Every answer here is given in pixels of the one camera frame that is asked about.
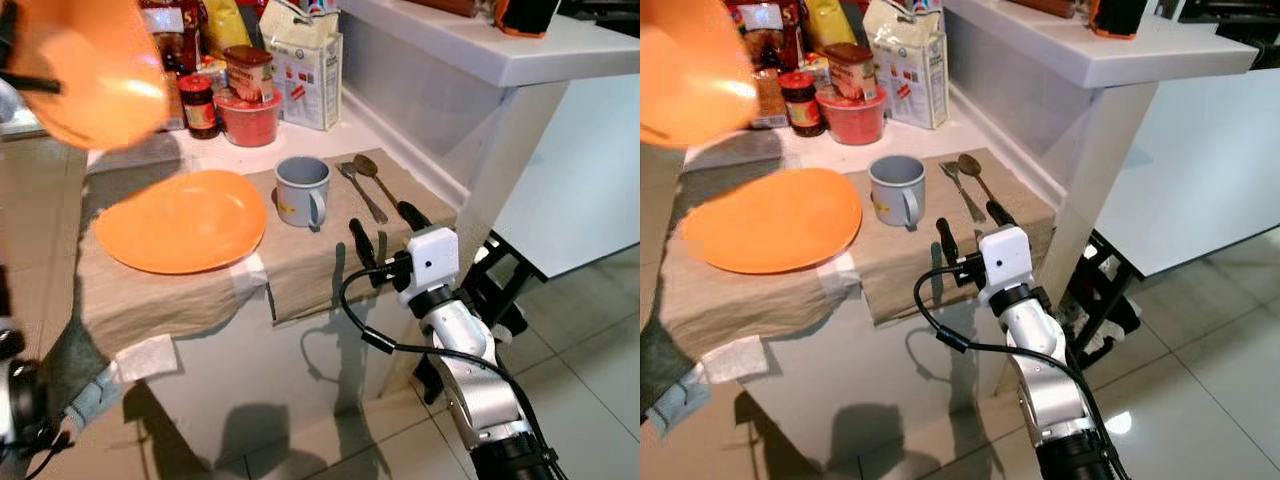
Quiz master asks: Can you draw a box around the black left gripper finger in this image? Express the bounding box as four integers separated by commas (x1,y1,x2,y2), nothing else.
0,68,63,97

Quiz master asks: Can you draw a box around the orange bowl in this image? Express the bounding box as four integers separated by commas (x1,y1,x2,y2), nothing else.
640,0,759,151
0,0,169,151

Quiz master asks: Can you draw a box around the metal fork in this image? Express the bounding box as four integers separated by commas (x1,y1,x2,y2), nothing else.
336,162,389,225
938,162,986,223

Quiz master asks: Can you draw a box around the beige table cloth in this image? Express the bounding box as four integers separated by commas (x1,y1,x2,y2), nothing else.
45,148,459,421
640,148,1056,421

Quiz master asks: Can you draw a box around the metal spoon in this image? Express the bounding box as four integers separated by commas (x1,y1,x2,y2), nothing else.
352,154,403,209
957,153,1001,206

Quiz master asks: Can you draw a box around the grey mug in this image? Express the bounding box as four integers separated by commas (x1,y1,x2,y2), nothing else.
274,156,331,231
868,154,926,231

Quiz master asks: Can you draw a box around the red snack bag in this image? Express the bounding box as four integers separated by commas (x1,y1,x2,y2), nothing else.
735,0,806,73
140,0,206,76

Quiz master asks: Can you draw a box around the red plastic bowl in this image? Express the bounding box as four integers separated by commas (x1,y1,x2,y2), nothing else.
215,88,283,148
816,88,887,147

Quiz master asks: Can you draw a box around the white paper food bag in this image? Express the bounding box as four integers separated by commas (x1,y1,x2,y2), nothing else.
865,0,949,131
260,0,343,132

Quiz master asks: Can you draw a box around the dark jar with red lid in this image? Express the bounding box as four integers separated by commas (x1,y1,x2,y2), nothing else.
780,70,823,138
178,72,219,139

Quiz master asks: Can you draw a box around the orange plate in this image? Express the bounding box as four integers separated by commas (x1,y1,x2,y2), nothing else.
680,167,863,275
95,170,268,275

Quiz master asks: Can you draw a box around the white raised shelf with leg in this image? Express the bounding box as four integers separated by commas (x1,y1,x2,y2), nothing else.
945,0,1259,401
340,0,641,401

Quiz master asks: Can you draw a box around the white desk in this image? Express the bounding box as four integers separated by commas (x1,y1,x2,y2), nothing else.
490,70,641,281
1095,68,1280,279

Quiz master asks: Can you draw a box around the brown tin can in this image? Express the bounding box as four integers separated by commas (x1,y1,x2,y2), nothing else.
222,45,276,104
824,42,879,101

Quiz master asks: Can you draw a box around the yellow snack bag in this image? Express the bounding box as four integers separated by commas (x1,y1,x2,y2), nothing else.
805,0,859,53
203,0,253,56

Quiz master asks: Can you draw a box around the black and orange device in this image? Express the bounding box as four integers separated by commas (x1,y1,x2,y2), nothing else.
1090,0,1148,39
495,0,563,39

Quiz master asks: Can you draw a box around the white cloth tag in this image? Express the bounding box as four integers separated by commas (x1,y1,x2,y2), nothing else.
700,335,766,384
112,335,179,384

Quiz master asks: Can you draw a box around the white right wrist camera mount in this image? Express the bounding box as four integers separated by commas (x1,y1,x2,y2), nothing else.
397,226,461,306
977,226,1036,306

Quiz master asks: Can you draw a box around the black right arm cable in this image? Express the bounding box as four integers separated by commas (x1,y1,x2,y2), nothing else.
912,265,1131,480
338,262,566,480

